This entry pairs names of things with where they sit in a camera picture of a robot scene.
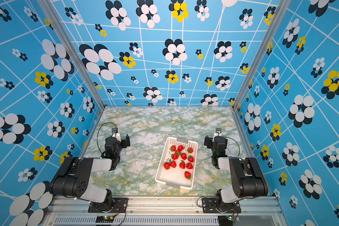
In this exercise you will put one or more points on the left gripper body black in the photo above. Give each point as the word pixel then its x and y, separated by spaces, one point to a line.
pixel 122 145

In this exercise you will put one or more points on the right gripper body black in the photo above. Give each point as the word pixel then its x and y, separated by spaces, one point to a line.
pixel 210 145

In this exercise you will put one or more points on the white perforated plastic basket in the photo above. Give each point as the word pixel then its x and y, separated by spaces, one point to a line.
pixel 174 177

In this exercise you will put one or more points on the clear plastic clamshell container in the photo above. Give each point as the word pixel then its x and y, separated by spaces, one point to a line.
pixel 136 167

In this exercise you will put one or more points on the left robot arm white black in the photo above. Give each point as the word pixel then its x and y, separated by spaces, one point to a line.
pixel 72 178

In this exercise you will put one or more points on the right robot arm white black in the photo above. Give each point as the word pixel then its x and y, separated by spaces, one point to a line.
pixel 247 179

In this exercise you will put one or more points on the red strawberry basket top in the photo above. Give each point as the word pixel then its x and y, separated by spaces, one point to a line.
pixel 190 150

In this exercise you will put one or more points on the red strawberry basket middle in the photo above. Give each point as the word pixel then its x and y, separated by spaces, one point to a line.
pixel 184 156

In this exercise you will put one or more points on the red strawberry near basket front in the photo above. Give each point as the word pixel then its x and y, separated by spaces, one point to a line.
pixel 188 175

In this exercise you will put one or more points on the red strawberry basket left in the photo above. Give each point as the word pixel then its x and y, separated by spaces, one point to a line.
pixel 174 156

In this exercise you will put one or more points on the green circuit board left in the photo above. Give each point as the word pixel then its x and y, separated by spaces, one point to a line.
pixel 104 219

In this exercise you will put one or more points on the green circuit board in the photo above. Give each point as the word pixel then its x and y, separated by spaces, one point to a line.
pixel 104 219
pixel 227 220

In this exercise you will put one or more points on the green circuit board right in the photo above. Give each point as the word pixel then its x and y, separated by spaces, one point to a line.
pixel 227 220

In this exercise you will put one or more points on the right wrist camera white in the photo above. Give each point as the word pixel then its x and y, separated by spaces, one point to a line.
pixel 218 132

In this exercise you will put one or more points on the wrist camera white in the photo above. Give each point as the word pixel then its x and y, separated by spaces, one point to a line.
pixel 115 133
pixel 218 132

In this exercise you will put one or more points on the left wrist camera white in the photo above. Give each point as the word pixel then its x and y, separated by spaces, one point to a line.
pixel 115 133

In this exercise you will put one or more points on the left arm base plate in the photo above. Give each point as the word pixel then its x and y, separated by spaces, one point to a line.
pixel 113 205

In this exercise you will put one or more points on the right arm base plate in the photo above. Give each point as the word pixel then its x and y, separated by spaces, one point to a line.
pixel 214 205

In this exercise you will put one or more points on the aluminium front rail frame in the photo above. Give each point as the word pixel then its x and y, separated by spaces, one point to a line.
pixel 165 211

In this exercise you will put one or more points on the left aluminium corner post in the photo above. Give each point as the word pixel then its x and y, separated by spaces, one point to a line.
pixel 48 9

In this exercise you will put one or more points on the aluminium corner post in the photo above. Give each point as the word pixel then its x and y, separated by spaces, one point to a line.
pixel 48 9
pixel 280 12

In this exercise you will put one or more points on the right aluminium corner post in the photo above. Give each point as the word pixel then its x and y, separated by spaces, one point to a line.
pixel 280 12

